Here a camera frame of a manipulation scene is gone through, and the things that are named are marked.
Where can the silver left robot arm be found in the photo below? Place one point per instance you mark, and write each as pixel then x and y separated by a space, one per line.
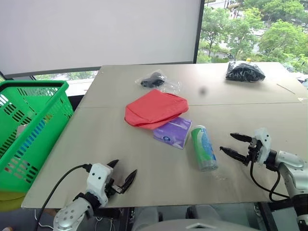
pixel 69 214

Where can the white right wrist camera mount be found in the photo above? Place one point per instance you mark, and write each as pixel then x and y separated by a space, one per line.
pixel 264 143

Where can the clear bag with black item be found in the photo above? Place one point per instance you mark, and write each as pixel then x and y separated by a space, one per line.
pixel 152 80

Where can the grey rounded shape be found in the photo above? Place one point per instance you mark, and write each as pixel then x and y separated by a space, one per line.
pixel 145 216

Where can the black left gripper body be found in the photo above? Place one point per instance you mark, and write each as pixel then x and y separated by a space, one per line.
pixel 111 188

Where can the purple tissue pack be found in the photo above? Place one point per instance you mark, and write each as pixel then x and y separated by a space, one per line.
pixel 173 134

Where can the dark window post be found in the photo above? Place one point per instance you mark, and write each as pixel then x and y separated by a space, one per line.
pixel 198 31

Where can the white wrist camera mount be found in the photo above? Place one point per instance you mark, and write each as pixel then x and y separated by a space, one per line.
pixel 98 179
pixel 264 143

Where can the grey robot torso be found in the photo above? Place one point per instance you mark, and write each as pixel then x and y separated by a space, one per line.
pixel 199 225

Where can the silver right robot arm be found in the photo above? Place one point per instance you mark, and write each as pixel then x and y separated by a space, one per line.
pixel 297 178

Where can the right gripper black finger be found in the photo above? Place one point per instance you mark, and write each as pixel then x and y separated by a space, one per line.
pixel 241 137
pixel 234 154

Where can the green plastic shopping basket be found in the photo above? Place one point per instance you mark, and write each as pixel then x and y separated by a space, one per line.
pixel 36 83

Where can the white roller blind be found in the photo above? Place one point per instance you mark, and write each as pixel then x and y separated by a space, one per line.
pixel 96 31

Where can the yellow stool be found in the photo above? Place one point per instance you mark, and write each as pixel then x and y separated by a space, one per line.
pixel 9 202

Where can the green blue wipes canister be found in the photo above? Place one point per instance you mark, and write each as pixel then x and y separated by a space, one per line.
pixel 204 149

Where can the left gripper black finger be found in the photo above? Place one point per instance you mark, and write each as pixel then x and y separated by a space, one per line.
pixel 114 164
pixel 129 180

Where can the red fabric pouch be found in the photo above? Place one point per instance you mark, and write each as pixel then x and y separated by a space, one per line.
pixel 154 108

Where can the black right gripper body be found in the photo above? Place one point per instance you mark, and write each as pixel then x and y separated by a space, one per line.
pixel 254 151

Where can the bag of black parts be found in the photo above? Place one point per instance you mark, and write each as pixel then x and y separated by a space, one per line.
pixel 243 72

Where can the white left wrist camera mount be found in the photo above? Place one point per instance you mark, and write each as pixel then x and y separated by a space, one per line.
pixel 98 179

